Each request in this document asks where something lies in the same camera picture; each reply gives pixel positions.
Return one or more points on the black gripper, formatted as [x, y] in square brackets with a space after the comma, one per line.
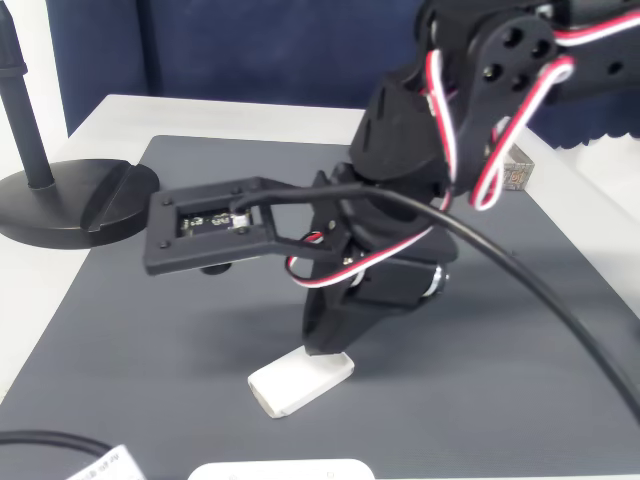
[385, 285]

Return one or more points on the white rectangular block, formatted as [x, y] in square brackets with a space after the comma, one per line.
[295, 385]

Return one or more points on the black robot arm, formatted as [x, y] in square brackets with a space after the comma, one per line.
[500, 50]

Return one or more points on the patterned cardboard box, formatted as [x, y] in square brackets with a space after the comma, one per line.
[520, 172]

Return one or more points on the white remote device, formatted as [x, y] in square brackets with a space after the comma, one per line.
[280, 470]

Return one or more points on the gray desk mat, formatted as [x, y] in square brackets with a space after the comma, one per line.
[150, 325]

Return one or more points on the white paper label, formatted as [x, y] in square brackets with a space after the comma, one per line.
[107, 465]

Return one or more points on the dark blue partition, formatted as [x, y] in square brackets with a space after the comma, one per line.
[250, 50]

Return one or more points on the black round object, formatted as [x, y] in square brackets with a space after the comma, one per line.
[50, 200]

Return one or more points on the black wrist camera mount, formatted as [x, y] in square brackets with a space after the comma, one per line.
[165, 250]

